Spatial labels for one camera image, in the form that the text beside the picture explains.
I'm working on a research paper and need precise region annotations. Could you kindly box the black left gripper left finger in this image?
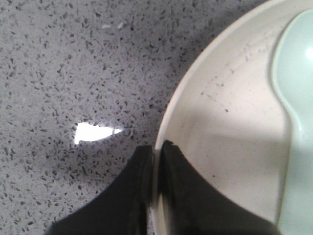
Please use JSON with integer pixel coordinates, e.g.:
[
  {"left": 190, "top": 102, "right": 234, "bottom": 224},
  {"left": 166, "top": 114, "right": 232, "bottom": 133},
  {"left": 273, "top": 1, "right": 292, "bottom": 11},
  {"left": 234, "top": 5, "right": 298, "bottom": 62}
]
[{"left": 48, "top": 146, "right": 153, "bottom": 235}]

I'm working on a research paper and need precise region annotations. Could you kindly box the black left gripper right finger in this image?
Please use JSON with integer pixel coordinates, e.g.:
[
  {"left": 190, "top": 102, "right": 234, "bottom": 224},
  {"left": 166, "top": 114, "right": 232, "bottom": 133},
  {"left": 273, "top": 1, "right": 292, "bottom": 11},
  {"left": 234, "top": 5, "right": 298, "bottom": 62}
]
[{"left": 160, "top": 141, "right": 280, "bottom": 235}]

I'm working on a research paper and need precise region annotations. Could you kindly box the beige round plate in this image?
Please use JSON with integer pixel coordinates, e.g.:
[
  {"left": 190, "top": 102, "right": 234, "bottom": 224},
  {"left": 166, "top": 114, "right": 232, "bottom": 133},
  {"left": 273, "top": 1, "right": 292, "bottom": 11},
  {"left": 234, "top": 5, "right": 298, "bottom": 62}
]
[{"left": 153, "top": 0, "right": 313, "bottom": 235}]

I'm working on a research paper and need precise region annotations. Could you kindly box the pale blue plastic spoon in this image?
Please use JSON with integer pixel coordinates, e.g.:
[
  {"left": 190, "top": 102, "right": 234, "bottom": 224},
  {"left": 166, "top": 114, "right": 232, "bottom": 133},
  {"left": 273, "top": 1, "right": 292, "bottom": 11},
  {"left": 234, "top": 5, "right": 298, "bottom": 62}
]
[{"left": 271, "top": 9, "right": 313, "bottom": 235}]

